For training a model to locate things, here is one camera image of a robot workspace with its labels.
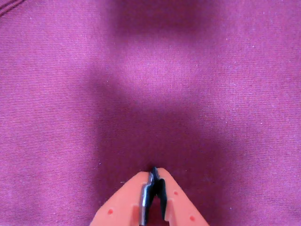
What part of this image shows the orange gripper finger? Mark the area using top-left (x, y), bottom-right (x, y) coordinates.
top-left (89, 167), bottom-right (158, 226)
top-left (156, 167), bottom-right (210, 226)

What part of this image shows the dark red cloth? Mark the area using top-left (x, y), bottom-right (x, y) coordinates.
top-left (0, 0), bottom-right (301, 226)

